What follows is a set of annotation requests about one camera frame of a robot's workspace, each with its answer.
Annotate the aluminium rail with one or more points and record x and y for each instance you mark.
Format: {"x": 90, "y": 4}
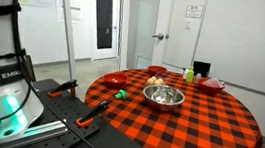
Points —
{"x": 42, "y": 129}

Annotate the small clear jar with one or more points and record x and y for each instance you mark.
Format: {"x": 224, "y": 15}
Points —
{"x": 197, "y": 78}

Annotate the white door sign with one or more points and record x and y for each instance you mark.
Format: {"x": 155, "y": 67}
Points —
{"x": 194, "y": 11}

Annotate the white door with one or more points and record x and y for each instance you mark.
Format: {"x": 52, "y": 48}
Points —
{"x": 180, "y": 39}

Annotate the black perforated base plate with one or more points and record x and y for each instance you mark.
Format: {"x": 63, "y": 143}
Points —
{"x": 68, "y": 110}

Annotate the grey metal pole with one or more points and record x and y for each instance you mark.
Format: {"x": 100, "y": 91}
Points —
{"x": 67, "y": 29}

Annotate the green squeeze bottle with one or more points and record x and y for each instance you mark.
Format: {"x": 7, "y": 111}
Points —
{"x": 190, "y": 75}

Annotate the door with dark window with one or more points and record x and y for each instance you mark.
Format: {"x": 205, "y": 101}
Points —
{"x": 104, "y": 20}

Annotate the steel mixing bowl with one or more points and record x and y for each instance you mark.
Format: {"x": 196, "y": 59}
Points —
{"x": 163, "y": 99}

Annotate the white wall poster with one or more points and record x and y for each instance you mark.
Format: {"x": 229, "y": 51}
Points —
{"x": 74, "y": 8}

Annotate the empty red bowl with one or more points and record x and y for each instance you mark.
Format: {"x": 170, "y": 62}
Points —
{"x": 115, "y": 80}

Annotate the white bottle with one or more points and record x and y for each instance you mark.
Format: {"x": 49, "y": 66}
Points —
{"x": 185, "y": 74}

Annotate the beige egg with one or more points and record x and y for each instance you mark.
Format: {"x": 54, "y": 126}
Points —
{"x": 153, "y": 78}
{"x": 150, "y": 81}

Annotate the red bowl with plastic bag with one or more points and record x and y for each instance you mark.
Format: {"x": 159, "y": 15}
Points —
{"x": 209, "y": 89}

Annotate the small red bowl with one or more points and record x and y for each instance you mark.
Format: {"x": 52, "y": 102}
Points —
{"x": 156, "y": 70}

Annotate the black orange clamp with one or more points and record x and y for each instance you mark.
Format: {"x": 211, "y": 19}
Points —
{"x": 94, "y": 112}
{"x": 65, "y": 86}

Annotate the bread roll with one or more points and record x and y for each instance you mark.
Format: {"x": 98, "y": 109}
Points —
{"x": 160, "y": 81}

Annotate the green toy vegetable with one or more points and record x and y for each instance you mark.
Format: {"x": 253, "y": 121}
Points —
{"x": 121, "y": 95}

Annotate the orange black checked tablecloth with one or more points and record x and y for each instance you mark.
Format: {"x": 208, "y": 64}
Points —
{"x": 199, "y": 132}

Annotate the clear plastic bag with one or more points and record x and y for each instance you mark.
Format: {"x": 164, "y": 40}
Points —
{"x": 213, "y": 82}

